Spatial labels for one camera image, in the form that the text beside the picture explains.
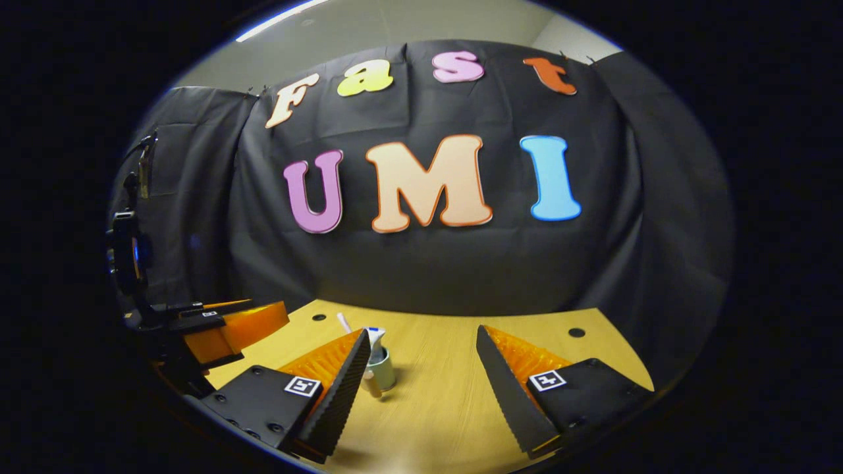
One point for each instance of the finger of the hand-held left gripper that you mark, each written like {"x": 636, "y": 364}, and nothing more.
{"x": 191, "y": 309}
{"x": 250, "y": 326}

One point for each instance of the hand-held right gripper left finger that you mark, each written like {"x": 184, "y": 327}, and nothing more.
{"x": 342, "y": 395}

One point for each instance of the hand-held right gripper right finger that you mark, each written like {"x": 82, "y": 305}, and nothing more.
{"x": 504, "y": 388}

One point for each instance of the white toothpaste tube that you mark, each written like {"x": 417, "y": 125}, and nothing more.
{"x": 375, "y": 339}

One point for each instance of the white toothbrush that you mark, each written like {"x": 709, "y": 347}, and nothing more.
{"x": 344, "y": 322}

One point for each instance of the wooden desktop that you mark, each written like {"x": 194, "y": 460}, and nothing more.
{"x": 435, "y": 395}

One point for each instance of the black backdrop cloth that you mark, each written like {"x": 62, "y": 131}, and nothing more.
{"x": 461, "y": 263}

